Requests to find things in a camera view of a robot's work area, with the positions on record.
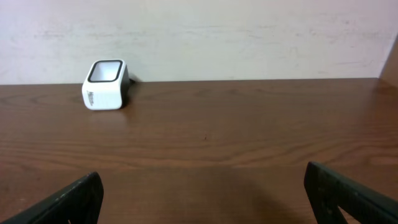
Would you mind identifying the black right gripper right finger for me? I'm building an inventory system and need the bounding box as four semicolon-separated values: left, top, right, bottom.
303;162;397;224

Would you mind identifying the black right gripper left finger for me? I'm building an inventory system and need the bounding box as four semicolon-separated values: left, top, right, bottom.
3;172;104;224

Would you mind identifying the white barcode scanner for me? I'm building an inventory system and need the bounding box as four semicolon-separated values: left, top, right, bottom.
81;59;131;110

